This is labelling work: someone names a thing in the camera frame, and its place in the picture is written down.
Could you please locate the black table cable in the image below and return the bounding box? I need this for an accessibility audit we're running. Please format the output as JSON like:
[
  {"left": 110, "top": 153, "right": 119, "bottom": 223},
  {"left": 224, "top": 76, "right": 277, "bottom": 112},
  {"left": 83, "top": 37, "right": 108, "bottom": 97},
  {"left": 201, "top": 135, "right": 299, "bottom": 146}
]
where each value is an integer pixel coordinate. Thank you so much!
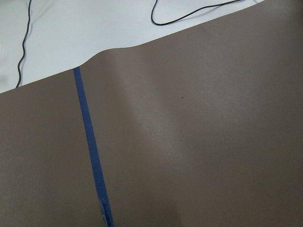
[
  {"left": 151, "top": 0, "right": 244, "bottom": 26},
  {"left": 16, "top": 0, "right": 33, "bottom": 88}
]

